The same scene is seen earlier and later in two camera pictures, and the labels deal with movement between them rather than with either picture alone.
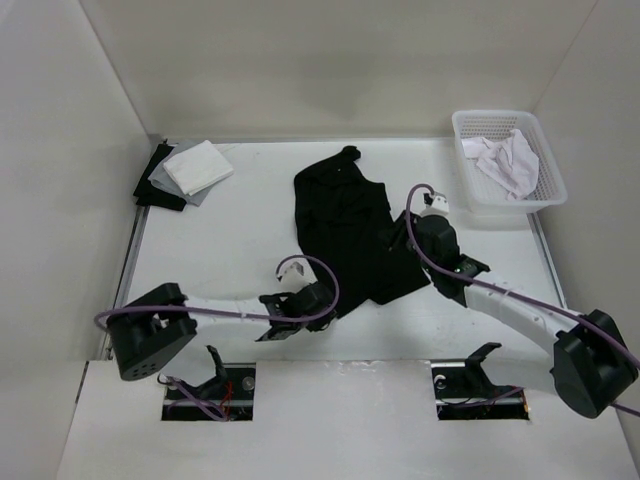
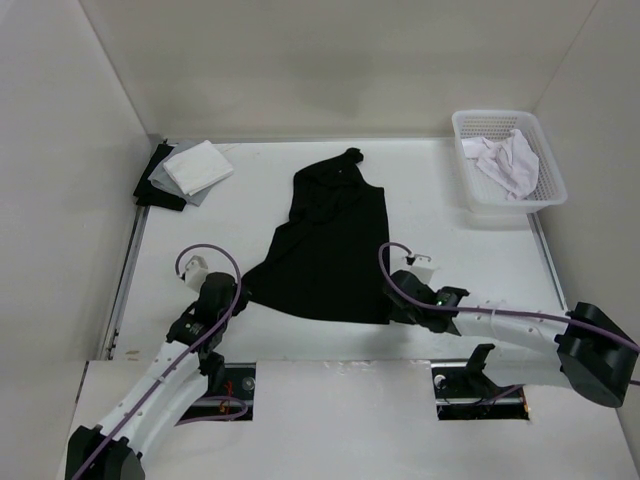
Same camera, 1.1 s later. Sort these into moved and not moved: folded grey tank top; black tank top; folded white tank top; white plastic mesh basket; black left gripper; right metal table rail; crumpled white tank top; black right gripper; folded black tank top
Moved: black right gripper; black tank top; black left gripper
Not moved: folded white tank top; folded grey tank top; right metal table rail; folded black tank top; white plastic mesh basket; crumpled white tank top
